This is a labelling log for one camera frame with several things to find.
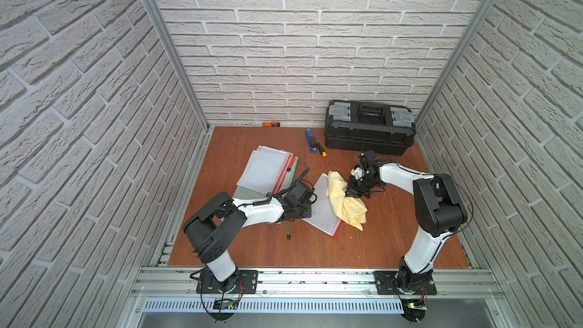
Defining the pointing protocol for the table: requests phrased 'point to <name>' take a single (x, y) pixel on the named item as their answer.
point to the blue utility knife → (311, 140)
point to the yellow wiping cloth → (349, 210)
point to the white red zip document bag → (266, 169)
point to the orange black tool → (270, 124)
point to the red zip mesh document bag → (324, 217)
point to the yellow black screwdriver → (323, 152)
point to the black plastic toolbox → (382, 127)
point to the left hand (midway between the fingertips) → (312, 208)
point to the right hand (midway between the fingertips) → (347, 193)
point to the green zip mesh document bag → (244, 193)
